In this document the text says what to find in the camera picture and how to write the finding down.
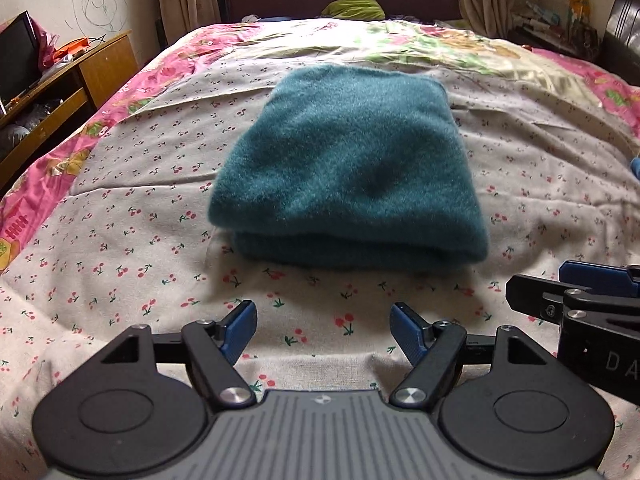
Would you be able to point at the blue fuzzy garment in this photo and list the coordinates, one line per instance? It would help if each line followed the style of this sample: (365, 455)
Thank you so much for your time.
(635, 167)

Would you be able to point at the dark wooden chair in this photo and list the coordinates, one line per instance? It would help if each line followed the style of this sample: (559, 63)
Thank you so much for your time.
(619, 51)

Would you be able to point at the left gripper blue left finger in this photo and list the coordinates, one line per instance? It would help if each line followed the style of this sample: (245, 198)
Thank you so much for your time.
(236, 330)

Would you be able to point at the pink plastic bag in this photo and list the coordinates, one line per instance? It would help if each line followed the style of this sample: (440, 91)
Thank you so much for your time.
(46, 45)

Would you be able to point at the cluttered bedside table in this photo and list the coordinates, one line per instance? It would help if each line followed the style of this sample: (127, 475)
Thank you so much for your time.
(538, 27)

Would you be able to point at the teal fuzzy garment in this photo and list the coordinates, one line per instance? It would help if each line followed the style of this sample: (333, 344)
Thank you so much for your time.
(351, 167)

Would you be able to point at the green pillow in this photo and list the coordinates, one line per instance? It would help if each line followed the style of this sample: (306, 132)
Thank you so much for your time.
(354, 10)

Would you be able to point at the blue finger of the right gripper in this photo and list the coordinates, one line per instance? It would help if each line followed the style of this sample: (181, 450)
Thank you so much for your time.
(538, 298)
(601, 279)

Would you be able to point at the wooden tv cabinet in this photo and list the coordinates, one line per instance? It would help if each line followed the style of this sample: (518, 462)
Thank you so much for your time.
(64, 101)

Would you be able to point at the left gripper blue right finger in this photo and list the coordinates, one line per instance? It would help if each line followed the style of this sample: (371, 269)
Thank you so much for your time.
(411, 332)

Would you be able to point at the orange toy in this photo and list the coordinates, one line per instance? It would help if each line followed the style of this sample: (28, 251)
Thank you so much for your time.
(72, 48)

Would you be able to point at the black television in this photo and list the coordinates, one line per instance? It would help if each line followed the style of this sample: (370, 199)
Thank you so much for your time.
(19, 58)

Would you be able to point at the pink floral quilt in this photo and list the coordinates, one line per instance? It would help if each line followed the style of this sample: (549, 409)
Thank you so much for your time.
(614, 99)

